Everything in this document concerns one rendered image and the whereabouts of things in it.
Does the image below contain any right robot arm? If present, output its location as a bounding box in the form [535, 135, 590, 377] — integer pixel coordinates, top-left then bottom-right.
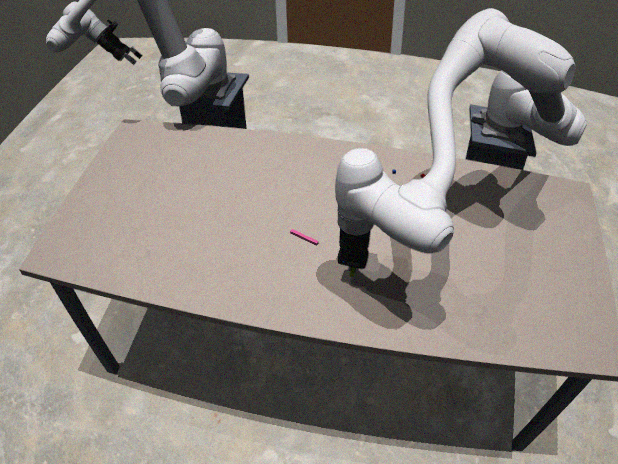
[46, 0, 236, 107]

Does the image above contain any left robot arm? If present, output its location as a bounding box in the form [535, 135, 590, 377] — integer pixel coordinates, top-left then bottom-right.
[335, 9, 587, 254]

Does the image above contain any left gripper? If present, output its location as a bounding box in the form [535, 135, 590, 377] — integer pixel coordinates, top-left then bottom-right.
[337, 207, 374, 273]

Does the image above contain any pink rod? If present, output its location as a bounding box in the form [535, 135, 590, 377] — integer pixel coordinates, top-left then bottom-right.
[290, 229, 318, 246]

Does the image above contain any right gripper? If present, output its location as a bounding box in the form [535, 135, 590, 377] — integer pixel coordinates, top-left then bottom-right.
[86, 19, 143, 65]

